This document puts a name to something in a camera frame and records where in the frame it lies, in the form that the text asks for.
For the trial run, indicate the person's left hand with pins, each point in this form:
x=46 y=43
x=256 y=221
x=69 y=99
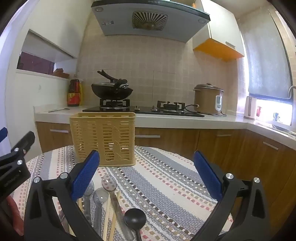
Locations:
x=16 y=215

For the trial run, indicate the small red item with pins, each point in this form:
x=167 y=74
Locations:
x=258 y=110

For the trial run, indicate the black wok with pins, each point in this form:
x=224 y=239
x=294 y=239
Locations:
x=108 y=92

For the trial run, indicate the yellow bottle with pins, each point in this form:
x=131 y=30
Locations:
x=81 y=92

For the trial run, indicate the black plastic spoon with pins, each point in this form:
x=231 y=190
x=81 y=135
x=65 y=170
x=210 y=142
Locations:
x=135 y=219

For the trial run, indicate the yellow plastic utensil basket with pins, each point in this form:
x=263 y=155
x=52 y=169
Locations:
x=104 y=132

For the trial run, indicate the grey roller blind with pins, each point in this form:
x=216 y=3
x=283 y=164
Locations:
x=266 y=58

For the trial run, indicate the wooden base cabinets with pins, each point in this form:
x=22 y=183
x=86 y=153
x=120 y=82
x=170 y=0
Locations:
x=242 y=148

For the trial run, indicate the dark soy sauce bottle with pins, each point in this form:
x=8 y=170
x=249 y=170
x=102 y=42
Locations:
x=73 y=95

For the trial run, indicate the brown rice cooker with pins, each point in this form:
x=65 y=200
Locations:
x=205 y=99

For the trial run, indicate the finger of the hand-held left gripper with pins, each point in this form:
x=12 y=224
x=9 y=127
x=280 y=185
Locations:
x=25 y=142
x=2 y=134

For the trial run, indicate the striped woven table mat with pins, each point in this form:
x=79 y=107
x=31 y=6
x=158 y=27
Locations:
x=161 y=185

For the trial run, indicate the metal faucet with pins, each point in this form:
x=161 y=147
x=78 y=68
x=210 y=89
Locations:
x=291 y=88

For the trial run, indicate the metal spoon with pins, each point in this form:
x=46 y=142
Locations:
x=57 y=110

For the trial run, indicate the glass wok lid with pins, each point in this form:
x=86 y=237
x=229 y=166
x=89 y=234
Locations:
x=107 y=76

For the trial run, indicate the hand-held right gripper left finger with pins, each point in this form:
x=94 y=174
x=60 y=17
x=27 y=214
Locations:
x=84 y=178

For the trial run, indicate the steel sink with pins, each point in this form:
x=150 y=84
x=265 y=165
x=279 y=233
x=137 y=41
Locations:
x=282 y=129

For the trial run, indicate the grey range hood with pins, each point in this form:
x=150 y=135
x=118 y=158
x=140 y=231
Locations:
x=120 y=25

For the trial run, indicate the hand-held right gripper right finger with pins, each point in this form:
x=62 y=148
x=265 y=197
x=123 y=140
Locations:
x=207 y=176

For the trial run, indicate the white overhead cabinet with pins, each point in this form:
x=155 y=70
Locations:
x=57 y=23

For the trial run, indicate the black glass gas stove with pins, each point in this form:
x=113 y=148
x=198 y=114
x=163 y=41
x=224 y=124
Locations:
x=148 y=110

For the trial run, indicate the pale pink electric kettle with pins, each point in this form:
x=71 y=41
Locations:
x=250 y=107

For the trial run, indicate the white kitchen countertop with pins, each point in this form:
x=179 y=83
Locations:
x=161 y=120

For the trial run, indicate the white and orange wall cabinet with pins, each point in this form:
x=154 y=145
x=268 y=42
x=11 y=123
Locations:
x=222 y=25

